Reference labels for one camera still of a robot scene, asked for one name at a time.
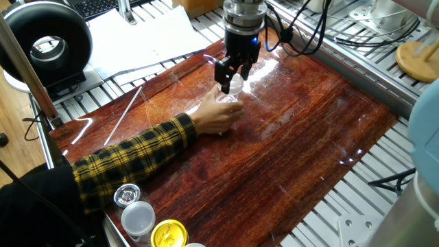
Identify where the small clear jar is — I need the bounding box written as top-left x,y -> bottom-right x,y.
215,92 -> 241,104

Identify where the jar with silver lid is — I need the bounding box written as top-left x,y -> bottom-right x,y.
112,183 -> 142,215

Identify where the jar with gold lid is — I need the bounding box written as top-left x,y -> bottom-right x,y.
150,219 -> 189,247

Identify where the aluminium bracket post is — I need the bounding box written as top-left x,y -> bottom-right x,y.
117,0 -> 139,26

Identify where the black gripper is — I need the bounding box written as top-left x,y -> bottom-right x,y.
214,29 -> 262,95

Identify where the silver aluminium frame rail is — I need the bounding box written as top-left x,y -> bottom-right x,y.
265,5 -> 439,119

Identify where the black ring-shaped device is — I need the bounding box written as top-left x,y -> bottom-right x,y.
0,1 -> 93,102

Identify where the yellow black plaid-sleeved forearm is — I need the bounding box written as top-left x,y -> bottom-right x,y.
71,113 -> 198,214

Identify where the bare person's hand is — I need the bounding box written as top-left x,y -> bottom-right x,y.
189,85 -> 245,135

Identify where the black cable with blue plug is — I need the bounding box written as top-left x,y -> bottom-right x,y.
367,167 -> 416,196

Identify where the white paper sheet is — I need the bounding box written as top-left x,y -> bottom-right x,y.
112,63 -> 172,86
87,5 -> 213,82

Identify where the white device base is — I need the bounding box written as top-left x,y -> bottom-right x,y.
3,63 -> 106,106

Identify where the aluminium frame strut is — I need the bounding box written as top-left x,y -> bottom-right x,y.
0,13 -> 65,128

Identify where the thin white rod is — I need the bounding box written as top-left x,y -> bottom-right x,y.
104,85 -> 143,147

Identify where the black keyboard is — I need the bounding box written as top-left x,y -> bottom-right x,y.
67,0 -> 152,21

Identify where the jar with frosted lid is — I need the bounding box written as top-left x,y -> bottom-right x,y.
120,200 -> 157,245

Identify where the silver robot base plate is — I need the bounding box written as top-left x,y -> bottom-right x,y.
337,214 -> 381,247

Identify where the silver mounting plate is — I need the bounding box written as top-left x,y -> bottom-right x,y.
348,0 -> 428,35

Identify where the brown cardboard box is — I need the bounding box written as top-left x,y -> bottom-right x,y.
171,0 -> 226,20

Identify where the frosted white jar lid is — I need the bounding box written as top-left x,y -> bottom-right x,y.
226,73 -> 245,96

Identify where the black cable bundle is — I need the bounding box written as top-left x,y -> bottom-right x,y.
334,16 -> 421,48

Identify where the round wooden stand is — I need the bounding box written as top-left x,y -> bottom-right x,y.
395,36 -> 439,84

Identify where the black floor cable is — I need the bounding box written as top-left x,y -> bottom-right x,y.
22,110 -> 45,141

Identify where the person's black garment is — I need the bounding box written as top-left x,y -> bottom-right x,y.
0,163 -> 91,247

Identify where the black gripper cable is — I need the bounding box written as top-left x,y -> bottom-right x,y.
263,0 -> 333,58

